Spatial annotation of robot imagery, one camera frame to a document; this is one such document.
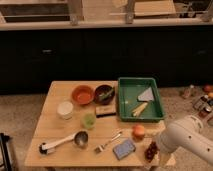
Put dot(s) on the red grape bunch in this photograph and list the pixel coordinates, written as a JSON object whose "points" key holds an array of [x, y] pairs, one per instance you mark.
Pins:
{"points": [[151, 151]]}

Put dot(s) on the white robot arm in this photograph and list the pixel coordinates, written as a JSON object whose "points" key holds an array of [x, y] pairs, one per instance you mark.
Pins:
{"points": [[185, 133]]}

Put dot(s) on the green plastic tray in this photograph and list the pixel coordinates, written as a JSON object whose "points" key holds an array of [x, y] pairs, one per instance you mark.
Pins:
{"points": [[129, 88]]}

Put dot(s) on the dark brown bowl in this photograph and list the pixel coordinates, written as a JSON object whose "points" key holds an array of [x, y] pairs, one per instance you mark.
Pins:
{"points": [[102, 89]]}

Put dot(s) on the green item in bowl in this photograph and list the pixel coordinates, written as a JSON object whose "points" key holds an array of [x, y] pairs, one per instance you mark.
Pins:
{"points": [[106, 95]]}

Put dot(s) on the wooden block brush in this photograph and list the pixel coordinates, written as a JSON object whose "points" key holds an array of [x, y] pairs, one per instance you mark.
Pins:
{"points": [[103, 111]]}

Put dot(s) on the orange bowl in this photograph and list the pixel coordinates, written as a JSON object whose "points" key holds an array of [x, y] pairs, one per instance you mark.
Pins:
{"points": [[82, 94]]}

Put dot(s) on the green cup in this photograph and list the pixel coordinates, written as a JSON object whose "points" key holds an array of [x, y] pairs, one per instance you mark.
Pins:
{"points": [[88, 121]]}

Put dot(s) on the white cup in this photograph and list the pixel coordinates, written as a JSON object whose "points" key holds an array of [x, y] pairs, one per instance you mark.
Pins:
{"points": [[65, 109]]}

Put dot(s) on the wooden table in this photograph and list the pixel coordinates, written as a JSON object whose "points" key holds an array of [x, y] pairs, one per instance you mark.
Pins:
{"points": [[51, 127]]}

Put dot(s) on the orange peach fruit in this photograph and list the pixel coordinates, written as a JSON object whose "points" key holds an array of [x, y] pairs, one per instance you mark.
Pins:
{"points": [[138, 132]]}

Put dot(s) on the metal fork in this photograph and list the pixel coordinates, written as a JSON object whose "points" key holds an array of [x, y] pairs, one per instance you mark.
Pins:
{"points": [[102, 147]]}

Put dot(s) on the blue sponge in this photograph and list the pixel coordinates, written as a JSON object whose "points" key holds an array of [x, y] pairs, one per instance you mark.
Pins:
{"points": [[124, 149]]}

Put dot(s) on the dark cabinet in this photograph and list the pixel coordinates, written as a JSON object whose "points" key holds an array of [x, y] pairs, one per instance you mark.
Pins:
{"points": [[30, 60]]}

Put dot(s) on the clutter items on floor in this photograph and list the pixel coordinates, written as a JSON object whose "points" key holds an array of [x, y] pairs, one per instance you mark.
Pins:
{"points": [[201, 104]]}

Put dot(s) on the black object at left edge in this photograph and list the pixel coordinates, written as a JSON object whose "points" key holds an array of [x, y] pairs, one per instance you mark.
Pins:
{"points": [[5, 152]]}

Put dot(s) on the metal ladle white handle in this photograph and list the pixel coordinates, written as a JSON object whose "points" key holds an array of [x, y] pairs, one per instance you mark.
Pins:
{"points": [[80, 139]]}

